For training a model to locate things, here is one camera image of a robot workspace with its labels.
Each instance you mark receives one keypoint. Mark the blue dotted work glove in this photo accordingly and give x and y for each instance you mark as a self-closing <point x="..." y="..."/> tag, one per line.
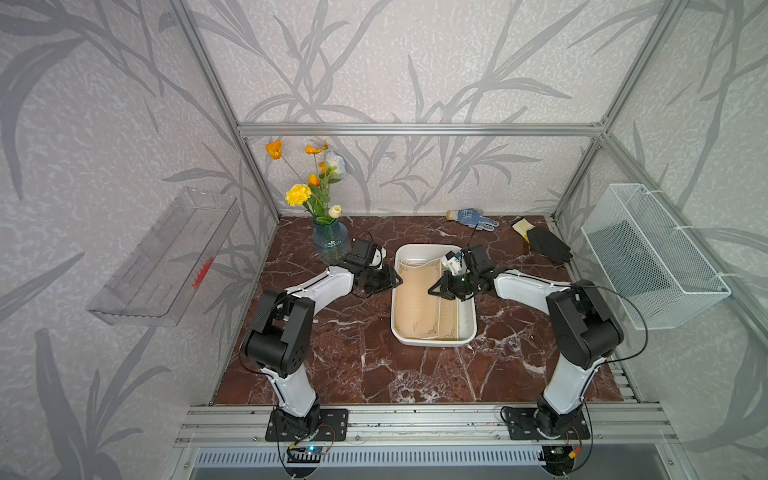
<point x="473" y="219"/>

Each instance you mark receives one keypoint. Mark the glass vase with flowers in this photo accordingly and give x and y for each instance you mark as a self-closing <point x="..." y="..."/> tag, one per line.
<point x="313" y="194"/>

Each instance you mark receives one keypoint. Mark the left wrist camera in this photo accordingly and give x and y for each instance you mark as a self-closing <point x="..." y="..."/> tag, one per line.
<point x="366" y="254"/>

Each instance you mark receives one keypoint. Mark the white storage box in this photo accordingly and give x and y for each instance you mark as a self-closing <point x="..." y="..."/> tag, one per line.
<point x="467" y="318"/>

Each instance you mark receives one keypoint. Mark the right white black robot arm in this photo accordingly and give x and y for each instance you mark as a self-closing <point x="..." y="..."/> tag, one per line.
<point x="585" y="328"/>

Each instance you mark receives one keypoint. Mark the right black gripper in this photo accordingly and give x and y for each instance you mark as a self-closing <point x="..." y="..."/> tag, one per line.
<point x="444" y="283"/>

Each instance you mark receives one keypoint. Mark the white wire mesh basket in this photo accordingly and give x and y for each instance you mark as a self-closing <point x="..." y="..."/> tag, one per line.
<point x="663" y="278"/>

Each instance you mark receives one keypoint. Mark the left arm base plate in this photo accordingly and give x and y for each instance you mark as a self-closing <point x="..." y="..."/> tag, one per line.
<point x="321" y="424"/>

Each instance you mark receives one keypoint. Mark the clear plastic wall shelf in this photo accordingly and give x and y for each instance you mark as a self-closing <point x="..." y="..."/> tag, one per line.
<point x="159" y="279"/>

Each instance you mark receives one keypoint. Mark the aluminium front rail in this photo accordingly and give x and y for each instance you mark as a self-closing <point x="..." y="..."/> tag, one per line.
<point x="429" y="424"/>

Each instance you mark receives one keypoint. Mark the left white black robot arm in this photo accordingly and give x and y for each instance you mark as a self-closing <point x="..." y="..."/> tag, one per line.
<point x="279" y="337"/>

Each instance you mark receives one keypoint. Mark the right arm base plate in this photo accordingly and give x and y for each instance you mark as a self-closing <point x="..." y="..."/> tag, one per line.
<point x="542" y="423"/>

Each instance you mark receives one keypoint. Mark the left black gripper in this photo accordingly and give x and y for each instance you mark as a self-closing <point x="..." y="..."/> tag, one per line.
<point x="389" y="274"/>

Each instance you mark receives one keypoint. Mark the beige stationery sheet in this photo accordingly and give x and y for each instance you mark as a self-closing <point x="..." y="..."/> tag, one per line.
<point x="417" y="315"/>

